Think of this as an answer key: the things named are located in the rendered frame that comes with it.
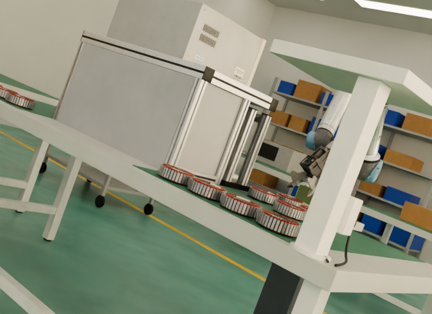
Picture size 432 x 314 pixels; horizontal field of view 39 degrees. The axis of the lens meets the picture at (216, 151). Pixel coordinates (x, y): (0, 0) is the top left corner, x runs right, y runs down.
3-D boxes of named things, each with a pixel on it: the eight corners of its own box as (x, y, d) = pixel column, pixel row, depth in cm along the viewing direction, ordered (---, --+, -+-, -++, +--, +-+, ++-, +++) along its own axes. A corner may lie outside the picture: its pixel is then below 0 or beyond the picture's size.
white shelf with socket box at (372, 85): (281, 221, 180) (336, 77, 178) (393, 273, 157) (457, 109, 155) (210, 208, 153) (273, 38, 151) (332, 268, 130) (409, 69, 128)
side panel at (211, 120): (213, 183, 218) (244, 99, 216) (219, 186, 216) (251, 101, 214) (161, 170, 196) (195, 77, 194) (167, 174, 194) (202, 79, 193)
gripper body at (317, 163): (297, 164, 234) (319, 143, 237) (308, 180, 238) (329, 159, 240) (307, 168, 228) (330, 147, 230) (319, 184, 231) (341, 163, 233)
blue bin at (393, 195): (393, 201, 871) (397, 189, 870) (416, 210, 849) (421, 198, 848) (382, 198, 838) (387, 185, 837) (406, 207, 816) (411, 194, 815)
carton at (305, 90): (304, 102, 994) (310, 85, 993) (325, 109, 969) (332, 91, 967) (292, 96, 962) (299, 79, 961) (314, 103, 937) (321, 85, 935)
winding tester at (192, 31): (172, 67, 260) (188, 22, 259) (248, 91, 233) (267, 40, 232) (105, 36, 230) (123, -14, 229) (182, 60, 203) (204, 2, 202)
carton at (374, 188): (364, 190, 902) (368, 179, 901) (389, 200, 875) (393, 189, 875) (351, 186, 872) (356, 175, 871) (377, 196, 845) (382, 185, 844)
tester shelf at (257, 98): (156, 73, 270) (160, 64, 269) (274, 112, 227) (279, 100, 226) (80, 40, 235) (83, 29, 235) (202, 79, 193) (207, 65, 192)
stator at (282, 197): (291, 206, 239) (294, 197, 239) (306, 213, 229) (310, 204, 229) (269, 199, 234) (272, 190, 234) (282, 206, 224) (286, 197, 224)
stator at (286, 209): (265, 206, 201) (269, 196, 201) (288, 213, 208) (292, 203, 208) (285, 217, 192) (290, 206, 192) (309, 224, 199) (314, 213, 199)
